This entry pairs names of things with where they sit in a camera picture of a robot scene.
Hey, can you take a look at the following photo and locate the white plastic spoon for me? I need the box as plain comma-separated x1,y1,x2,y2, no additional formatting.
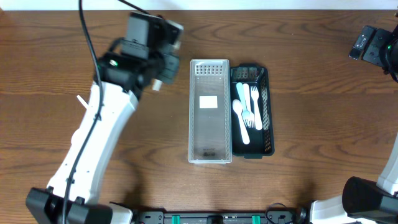
71,129,81,145
152,79,163,91

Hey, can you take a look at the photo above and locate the pink-white plastic spoon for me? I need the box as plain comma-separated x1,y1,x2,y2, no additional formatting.
233,100,250,145

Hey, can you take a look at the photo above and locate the white plastic fork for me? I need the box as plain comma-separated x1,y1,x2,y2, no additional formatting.
251,85,262,130

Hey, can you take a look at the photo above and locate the pale blue plastic fork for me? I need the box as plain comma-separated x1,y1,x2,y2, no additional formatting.
236,82,252,128

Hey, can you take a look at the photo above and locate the white plastic spoon crossed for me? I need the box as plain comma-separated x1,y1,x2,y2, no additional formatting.
76,95,89,110

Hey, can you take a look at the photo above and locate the pink plastic fork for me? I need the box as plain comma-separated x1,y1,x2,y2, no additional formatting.
243,83,254,128

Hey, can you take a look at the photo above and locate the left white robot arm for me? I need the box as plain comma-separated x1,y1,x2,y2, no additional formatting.
25,52,179,223

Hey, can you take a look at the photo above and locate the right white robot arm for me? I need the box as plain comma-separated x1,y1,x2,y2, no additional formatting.
308,26,397,224

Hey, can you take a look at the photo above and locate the clear plastic basket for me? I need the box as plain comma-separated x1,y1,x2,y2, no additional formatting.
188,59,232,164

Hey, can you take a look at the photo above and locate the dark green plastic basket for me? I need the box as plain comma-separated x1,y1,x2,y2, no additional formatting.
229,63,275,159

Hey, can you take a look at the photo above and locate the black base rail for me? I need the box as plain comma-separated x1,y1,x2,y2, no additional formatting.
131,208,310,224

